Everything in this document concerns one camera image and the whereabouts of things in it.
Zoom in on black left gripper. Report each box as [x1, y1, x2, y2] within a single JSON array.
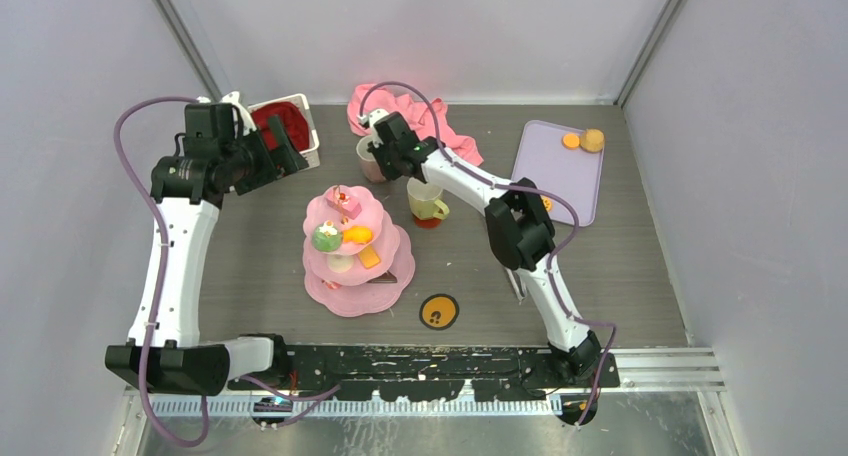
[[221, 116, 306, 195]]

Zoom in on pink mug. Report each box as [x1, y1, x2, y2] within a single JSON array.
[[355, 136, 387, 183]]

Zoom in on green mug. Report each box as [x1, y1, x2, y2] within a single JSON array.
[[406, 178, 450, 221]]

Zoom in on pink cherry cake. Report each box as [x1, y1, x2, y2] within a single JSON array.
[[324, 185, 362, 219]]

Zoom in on orange fish-shaped cookie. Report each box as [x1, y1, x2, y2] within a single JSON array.
[[342, 226, 374, 245]]

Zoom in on green frog macaron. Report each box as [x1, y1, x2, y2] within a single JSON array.
[[311, 220, 344, 253]]

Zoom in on orange wafer bar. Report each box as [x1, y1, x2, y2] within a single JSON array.
[[357, 245, 381, 269]]

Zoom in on pink three-tier dessert stand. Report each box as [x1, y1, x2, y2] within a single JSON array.
[[302, 185, 415, 317]]

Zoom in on white round cake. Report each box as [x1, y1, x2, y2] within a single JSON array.
[[326, 254, 355, 274]]

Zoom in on chocolate cake slice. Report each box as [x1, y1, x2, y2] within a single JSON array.
[[367, 271, 398, 284]]

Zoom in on metal serving tongs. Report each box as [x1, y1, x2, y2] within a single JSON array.
[[505, 268, 527, 304]]

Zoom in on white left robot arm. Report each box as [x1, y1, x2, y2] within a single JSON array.
[[105, 101, 307, 396]]

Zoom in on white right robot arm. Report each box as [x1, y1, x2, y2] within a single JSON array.
[[357, 109, 605, 387]]

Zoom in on white plastic basket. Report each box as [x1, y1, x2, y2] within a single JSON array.
[[248, 93, 320, 169]]

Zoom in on pink cloth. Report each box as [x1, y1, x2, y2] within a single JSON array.
[[363, 87, 484, 166]]

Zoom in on dark red towel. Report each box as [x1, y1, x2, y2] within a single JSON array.
[[250, 101, 311, 153]]

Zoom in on red round coaster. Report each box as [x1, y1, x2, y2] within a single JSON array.
[[413, 217, 443, 229]]

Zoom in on lavender serving tray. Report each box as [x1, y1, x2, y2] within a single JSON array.
[[512, 120, 603, 227]]

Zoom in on orange round sticker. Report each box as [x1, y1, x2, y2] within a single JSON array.
[[418, 294, 460, 331]]

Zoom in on small orange round cookie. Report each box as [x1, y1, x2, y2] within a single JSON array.
[[562, 133, 581, 150]]

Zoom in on golden round bun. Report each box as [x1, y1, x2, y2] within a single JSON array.
[[579, 128, 606, 153]]

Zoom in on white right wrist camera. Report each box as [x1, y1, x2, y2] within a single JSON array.
[[357, 108, 390, 133]]

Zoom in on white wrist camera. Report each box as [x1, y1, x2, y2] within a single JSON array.
[[357, 108, 390, 133], [219, 90, 257, 136]]

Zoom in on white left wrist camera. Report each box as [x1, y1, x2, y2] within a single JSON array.
[[219, 90, 257, 136]]

